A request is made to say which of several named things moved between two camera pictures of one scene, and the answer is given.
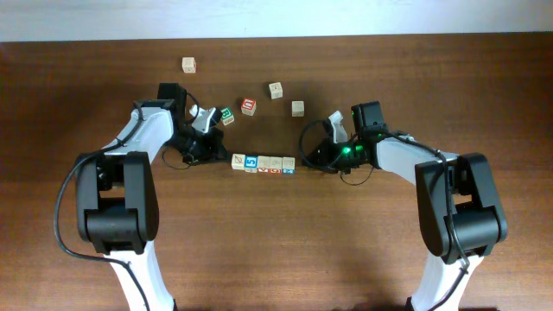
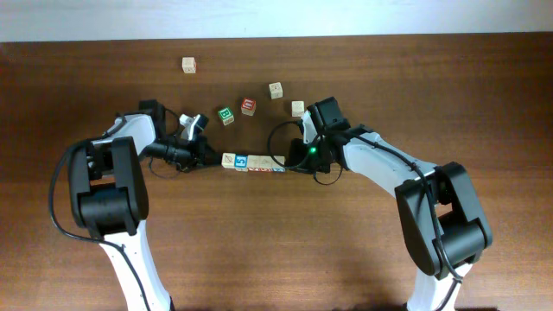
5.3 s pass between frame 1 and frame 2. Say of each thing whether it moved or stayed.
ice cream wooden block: moved
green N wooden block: stayed
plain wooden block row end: moved
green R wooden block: stayed
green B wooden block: stayed
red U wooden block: stayed
